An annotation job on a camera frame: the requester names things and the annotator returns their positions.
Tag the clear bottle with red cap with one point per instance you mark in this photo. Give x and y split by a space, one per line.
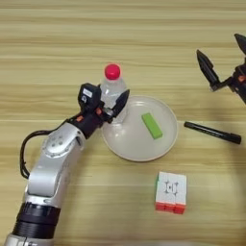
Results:
112 86

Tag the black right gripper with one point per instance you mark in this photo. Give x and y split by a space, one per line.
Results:
240 85

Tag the green rectangular block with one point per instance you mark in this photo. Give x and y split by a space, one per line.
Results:
152 125

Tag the multicoloured puzzle cube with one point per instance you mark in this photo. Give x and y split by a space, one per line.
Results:
171 192

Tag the black marker pen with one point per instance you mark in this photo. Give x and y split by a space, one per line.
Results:
211 132

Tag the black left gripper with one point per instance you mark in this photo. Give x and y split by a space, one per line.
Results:
89 123

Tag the round beige plate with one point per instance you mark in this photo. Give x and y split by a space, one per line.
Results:
134 144

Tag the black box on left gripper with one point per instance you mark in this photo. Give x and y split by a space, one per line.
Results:
89 97

